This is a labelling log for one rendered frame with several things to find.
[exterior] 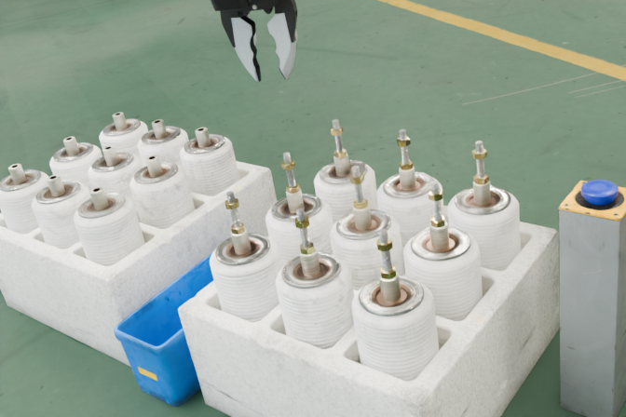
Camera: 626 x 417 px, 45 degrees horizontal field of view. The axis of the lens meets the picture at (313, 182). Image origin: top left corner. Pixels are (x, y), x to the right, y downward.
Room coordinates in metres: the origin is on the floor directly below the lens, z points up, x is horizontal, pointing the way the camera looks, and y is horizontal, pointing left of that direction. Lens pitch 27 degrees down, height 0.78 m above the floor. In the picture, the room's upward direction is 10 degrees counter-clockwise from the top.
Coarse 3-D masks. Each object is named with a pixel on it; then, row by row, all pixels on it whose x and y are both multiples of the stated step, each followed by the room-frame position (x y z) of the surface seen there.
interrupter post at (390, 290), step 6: (396, 276) 0.70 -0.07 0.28; (384, 282) 0.70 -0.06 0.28; (390, 282) 0.70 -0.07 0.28; (396, 282) 0.70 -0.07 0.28; (384, 288) 0.70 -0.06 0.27; (390, 288) 0.70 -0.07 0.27; (396, 288) 0.70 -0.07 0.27; (384, 294) 0.70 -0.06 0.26; (390, 294) 0.70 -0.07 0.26; (396, 294) 0.70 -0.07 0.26; (384, 300) 0.71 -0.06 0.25; (390, 300) 0.70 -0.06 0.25; (396, 300) 0.70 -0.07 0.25
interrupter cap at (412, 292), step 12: (408, 276) 0.74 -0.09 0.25; (372, 288) 0.73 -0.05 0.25; (408, 288) 0.72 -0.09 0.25; (420, 288) 0.71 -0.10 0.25; (360, 300) 0.71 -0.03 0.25; (372, 300) 0.71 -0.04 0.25; (408, 300) 0.70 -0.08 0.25; (420, 300) 0.69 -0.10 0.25; (372, 312) 0.68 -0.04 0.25; (384, 312) 0.68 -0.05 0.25; (396, 312) 0.67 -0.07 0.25; (408, 312) 0.68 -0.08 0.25
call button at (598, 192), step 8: (584, 184) 0.75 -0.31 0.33; (592, 184) 0.75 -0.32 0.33; (600, 184) 0.74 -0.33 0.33; (608, 184) 0.74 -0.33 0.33; (584, 192) 0.74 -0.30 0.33; (592, 192) 0.73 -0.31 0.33; (600, 192) 0.73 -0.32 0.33; (608, 192) 0.73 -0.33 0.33; (616, 192) 0.73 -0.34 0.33; (592, 200) 0.73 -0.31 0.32; (600, 200) 0.72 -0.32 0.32; (608, 200) 0.72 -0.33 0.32
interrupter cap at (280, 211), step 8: (280, 200) 0.98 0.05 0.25; (304, 200) 0.97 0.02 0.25; (312, 200) 0.97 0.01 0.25; (320, 200) 0.96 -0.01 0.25; (272, 208) 0.96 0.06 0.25; (280, 208) 0.96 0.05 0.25; (288, 208) 0.96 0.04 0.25; (304, 208) 0.95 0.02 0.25; (312, 208) 0.94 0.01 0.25; (320, 208) 0.94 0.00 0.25; (272, 216) 0.95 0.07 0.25; (280, 216) 0.94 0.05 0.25; (288, 216) 0.93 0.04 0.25; (296, 216) 0.93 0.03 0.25; (312, 216) 0.93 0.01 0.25
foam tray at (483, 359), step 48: (528, 240) 0.90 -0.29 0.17; (528, 288) 0.81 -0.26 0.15; (192, 336) 0.85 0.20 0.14; (240, 336) 0.78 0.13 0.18; (288, 336) 0.76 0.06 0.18; (480, 336) 0.71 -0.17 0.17; (528, 336) 0.81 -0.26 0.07; (240, 384) 0.80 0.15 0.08; (288, 384) 0.74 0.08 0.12; (336, 384) 0.68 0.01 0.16; (384, 384) 0.65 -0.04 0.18; (432, 384) 0.63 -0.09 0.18; (480, 384) 0.70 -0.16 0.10
